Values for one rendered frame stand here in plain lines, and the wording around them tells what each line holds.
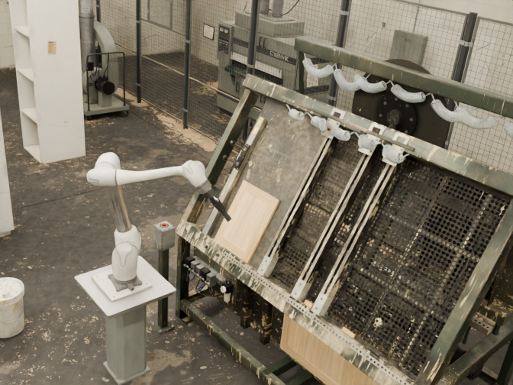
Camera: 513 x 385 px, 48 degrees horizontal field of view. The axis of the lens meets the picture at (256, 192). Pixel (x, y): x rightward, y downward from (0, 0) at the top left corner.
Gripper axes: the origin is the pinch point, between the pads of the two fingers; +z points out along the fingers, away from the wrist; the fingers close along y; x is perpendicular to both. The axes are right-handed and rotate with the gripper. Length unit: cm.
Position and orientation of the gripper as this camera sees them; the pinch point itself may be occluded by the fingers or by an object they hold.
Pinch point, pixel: (226, 215)
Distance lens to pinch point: 362.3
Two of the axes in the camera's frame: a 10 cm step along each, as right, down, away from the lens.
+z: 5.8, 7.8, 2.2
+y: -3.9, 0.3, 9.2
